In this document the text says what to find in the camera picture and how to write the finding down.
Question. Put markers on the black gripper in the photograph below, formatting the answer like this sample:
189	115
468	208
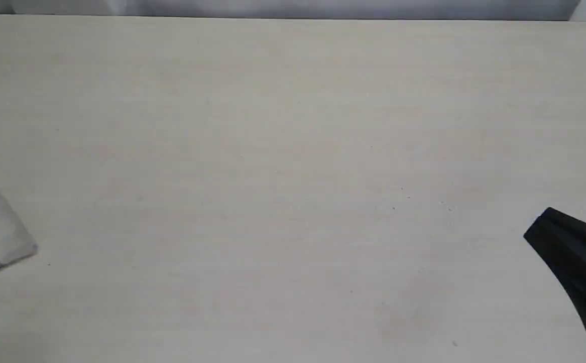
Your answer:
560	240

